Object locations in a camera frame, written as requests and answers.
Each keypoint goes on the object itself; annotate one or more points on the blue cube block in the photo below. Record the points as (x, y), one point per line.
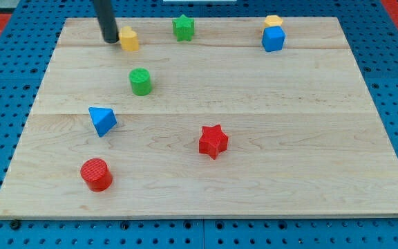
(273, 38)

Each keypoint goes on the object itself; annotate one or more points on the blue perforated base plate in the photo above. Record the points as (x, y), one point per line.
(26, 46)

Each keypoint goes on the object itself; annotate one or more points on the yellow hexagon block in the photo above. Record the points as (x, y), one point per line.
(271, 21)

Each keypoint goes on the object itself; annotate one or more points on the red star block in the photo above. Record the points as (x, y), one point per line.
(213, 141)

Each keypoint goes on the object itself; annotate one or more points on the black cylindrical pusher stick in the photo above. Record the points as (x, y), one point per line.
(106, 20)

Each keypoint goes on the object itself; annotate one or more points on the light wooden board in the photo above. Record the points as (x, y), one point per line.
(305, 138)

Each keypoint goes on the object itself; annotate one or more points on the green cylinder block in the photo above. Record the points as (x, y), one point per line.
(140, 80)

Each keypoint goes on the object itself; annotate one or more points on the green star block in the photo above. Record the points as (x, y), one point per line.
(183, 28)

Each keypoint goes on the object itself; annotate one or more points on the red cylinder block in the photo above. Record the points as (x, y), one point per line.
(96, 174)

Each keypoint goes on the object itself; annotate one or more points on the blue triangle block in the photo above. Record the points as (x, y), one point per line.
(103, 119)

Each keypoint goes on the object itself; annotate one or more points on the yellow heart block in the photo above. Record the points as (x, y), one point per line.
(129, 39)

